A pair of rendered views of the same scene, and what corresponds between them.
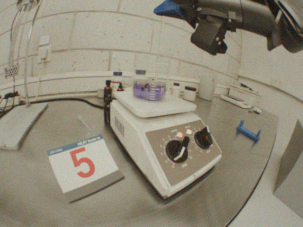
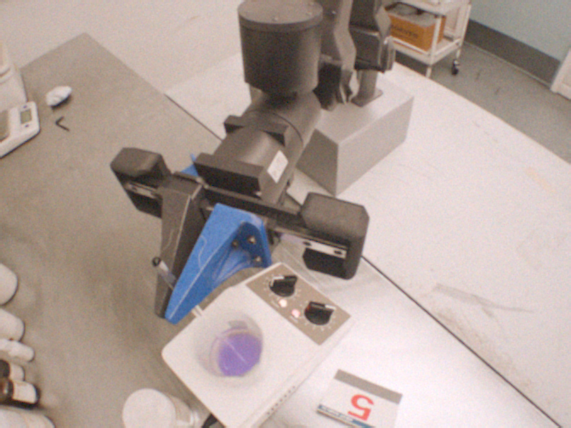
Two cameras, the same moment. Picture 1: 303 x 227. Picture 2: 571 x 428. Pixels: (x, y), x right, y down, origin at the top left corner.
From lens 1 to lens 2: 0.36 m
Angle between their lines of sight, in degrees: 77
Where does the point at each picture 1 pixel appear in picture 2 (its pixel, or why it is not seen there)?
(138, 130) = (317, 353)
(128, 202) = (366, 351)
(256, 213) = not seen: hidden behind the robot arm
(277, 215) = (370, 199)
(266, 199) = not seen: hidden behind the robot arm
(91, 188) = (374, 386)
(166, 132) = (302, 326)
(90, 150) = (343, 407)
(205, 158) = (304, 285)
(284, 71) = not seen: outside the picture
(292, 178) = (343, 172)
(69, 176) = (382, 408)
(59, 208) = (415, 397)
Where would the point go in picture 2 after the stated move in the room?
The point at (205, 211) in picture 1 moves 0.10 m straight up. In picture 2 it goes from (355, 285) to (364, 250)
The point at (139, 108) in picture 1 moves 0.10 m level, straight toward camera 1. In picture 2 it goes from (302, 355) to (391, 321)
